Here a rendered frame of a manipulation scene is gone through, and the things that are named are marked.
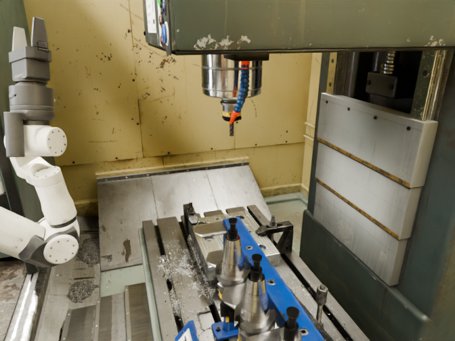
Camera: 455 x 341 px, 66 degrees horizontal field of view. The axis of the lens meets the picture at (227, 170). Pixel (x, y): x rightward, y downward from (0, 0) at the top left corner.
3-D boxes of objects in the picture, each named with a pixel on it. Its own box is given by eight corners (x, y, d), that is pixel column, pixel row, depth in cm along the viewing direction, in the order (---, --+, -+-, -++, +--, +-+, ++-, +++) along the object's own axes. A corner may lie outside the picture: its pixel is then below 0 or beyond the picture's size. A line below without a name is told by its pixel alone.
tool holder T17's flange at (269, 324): (282, 331, 54) (283, 319, 53) (248, 347, 51) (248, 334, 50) (259, 305, 59) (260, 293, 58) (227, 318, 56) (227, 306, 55)
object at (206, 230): (196, 239, 76) (196, 237, 75) (191, 227, 80) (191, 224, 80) (227, 235, 77) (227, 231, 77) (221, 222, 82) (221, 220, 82)
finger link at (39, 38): (45, 20, 75) (47, 49, 76) (30, 16, 73) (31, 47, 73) (49, 18, 74) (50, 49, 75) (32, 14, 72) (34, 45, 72)
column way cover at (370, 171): (388, 289, 106) (423, 123, 87) (308, 216, 148) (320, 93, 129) (401, 286, 107) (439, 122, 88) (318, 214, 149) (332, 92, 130)
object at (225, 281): (253, 289, 62) (254, 277, 61) (220, 294, 61) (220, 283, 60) (243, 267, 68) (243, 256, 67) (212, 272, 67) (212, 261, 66)
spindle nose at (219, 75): (269, 97, 88) (271, 47, 83) (206, 99, 85) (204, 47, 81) (252, 88, 102) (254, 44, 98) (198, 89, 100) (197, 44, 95)
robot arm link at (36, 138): (69, 106, 81) (71, 155, 83) (32, 107, 84) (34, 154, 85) (30, 101, 71) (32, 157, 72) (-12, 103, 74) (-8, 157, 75)
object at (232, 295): (227, 312, 56) (227, 308, 56) (218, 291, 61) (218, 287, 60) (267, 303, 58) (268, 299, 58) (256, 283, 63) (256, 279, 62)
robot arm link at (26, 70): (40, 59, 86) (43, 109, 87) (-4, 52, 78) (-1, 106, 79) (66, 51, 78) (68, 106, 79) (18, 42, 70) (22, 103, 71)
